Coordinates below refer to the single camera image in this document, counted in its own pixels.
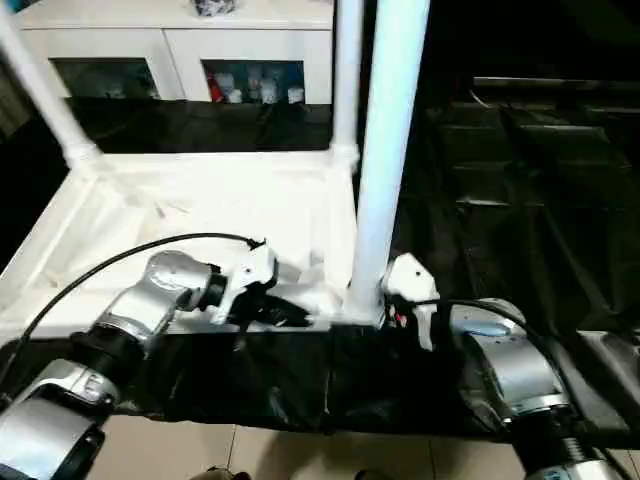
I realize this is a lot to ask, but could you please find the white plastic table top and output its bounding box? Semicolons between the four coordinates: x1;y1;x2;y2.
0;144;387;342

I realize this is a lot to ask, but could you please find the black mat cover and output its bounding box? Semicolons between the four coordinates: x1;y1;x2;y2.
0;74;640;441

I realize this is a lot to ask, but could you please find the dark metal bar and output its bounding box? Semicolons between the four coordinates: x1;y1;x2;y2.
472;76;640;95

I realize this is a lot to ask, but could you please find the white glass door cabinet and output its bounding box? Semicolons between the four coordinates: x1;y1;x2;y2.
18;0;336;106

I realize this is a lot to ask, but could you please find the dark speckled object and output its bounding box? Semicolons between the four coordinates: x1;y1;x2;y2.
191;0;240;20

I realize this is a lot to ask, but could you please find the grey curtain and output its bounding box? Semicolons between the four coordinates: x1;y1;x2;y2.
0;64;32;139

